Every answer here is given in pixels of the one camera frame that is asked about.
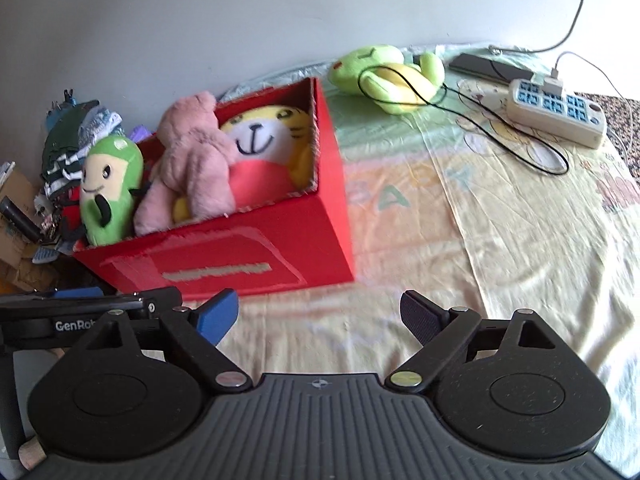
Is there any pink bear plush toy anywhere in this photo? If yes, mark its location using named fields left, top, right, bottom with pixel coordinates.
left=134, top=91, right=240, bottom=236

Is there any green frog plush toy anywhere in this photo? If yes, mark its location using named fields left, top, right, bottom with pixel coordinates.
left=328, top=44, right=445, bottom=115

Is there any dark patterned blanket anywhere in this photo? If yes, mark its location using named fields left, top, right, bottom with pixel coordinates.
left=585, top=93, right=640, bottom=182

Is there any pile of folded clothes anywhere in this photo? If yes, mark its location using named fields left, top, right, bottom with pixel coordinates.
left=40, top=89, right=124, bottom=208

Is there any red cardboard box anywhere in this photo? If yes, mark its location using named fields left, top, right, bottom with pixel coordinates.
left=74, top=78, right=354, bottom=300

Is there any green bean plush toy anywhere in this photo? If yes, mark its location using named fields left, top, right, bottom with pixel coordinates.
left=79, top=134, right=144, bottom=246

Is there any white usb charger plug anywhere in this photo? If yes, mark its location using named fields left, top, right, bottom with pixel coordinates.
left=542, top=76, right=563, bottom=98

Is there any black smartphone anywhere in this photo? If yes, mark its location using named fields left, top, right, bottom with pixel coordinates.
left=448, top=53, right=534, bottom=84

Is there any white power strip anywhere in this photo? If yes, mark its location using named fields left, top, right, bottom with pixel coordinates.
left=506, top=79, right=608, bottom=150

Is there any grey wall cable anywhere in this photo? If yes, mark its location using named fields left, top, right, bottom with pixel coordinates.
left=488, top=0, right=587, bottom=57

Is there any yellow tiger plush toy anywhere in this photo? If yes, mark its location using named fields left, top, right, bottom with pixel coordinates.
left=174, top=105, right=314, bottom=223

